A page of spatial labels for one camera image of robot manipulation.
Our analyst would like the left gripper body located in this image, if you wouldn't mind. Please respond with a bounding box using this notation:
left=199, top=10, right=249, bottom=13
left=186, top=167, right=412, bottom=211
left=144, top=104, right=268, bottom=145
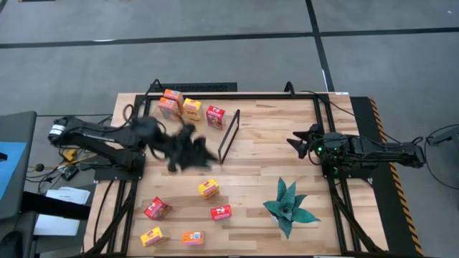
left=157, top=123, right=200, bottom=172

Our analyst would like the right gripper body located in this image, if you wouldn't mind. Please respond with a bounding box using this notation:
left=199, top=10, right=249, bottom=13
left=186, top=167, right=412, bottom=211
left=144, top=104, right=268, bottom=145
left=306, top=123, right=326, bottom=166

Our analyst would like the yellow Corn Pops cereal box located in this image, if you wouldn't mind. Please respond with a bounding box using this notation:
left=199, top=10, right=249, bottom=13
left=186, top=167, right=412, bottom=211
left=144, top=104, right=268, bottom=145
left=197, top=178, right=220, bottom=201
left=182, top=98, right=204, bottom=122
left=139, top=226, right=164, bottom=248

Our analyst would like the red Froot Loops cereal box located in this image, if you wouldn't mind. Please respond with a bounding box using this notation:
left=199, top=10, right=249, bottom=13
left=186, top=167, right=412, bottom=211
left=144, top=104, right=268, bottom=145
left=143, top=196, right=172, bottom=221
left=210, top=204, right=232, bottom=221
left=206, top=105, right=227, bottom=131

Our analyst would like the orange Frosted Mini Wheats box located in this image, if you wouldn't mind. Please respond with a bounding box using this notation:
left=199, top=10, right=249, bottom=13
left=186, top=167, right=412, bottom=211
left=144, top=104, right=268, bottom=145
left=181, top=231, right=206, bottom=247
left=158, top=97, right=180, bottom=121
left=163, top=88, right=184, bottom=105

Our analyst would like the black mat with hazard stripe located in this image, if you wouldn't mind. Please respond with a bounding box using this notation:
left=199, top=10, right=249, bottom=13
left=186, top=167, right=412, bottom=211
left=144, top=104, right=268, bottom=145
left=349, top=95, right=427, bottom=257

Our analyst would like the black perforated plate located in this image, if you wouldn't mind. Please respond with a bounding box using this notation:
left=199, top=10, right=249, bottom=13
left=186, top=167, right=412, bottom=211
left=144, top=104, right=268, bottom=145
left=157, top=82, right=239, bottom=93

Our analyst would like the green artificial plant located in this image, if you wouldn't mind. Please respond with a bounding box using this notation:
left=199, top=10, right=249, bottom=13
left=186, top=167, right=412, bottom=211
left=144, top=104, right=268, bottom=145
left=262, top=176, right=322, bottom=240

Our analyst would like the yellow tool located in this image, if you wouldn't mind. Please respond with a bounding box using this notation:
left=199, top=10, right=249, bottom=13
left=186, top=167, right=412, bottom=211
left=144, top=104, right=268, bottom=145
left=62, top=148, right=79, bottom=163

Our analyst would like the black power adapter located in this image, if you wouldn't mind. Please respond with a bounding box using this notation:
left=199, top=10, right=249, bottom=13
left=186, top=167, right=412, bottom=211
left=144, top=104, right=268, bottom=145
left=60, top=165, right=80, bottom=182

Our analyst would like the white paper sheet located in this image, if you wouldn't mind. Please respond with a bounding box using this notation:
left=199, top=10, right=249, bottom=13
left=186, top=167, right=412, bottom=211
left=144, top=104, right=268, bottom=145
left=46, top=186, right=91, bottom=205
left=34, top=214, right=82, bottom=237

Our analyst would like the grey side table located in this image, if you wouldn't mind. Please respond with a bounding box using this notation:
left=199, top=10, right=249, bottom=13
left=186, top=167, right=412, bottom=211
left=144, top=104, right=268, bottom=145
left=0, top=110, right=39, bottom=220

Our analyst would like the blue sheet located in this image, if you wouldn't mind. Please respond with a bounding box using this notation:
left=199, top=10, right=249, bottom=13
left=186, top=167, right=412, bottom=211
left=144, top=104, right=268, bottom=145
left=0, top=141, right=28, bottom=202

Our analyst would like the wooden shelf with black frame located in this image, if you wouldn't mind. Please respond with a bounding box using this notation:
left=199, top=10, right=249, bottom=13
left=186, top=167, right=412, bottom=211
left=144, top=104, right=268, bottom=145
left=145, top=95, right=241, bottom=165

